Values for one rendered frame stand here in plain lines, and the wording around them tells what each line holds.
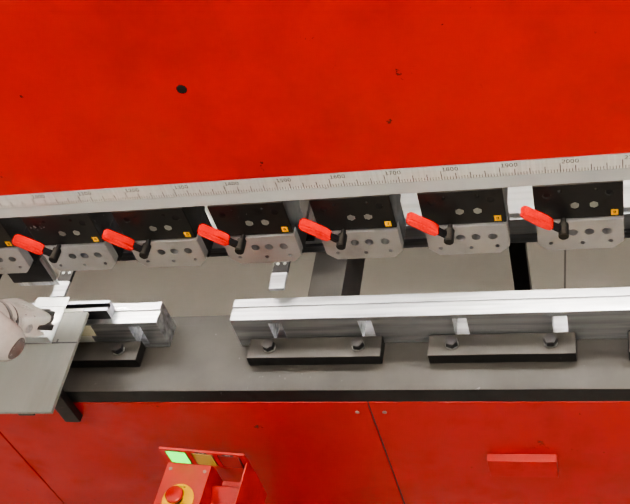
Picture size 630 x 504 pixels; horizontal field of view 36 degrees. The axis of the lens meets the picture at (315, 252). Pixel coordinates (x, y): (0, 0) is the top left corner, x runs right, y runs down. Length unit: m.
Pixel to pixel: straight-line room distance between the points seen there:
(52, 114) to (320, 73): 0.50
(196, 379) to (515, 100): 1.00
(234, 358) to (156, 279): 1.53
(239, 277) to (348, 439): 1.43
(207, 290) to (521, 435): 1.70
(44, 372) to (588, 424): 1.16
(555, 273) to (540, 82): 1.81
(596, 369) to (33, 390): 1.18
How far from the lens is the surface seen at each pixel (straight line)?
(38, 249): 2.04
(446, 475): 2.35
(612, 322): 2.04
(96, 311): 2.27
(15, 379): 2.25
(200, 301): 3.56
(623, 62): 1.55
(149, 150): 1.79
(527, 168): 1.69
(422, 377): 2.06
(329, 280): 2.27
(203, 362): 2.23
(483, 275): 3.35
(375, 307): 2.08
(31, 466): 2.74
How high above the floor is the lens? 2.57
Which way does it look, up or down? 46 degrees down
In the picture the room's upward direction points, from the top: 20 degrees counter-clockwise
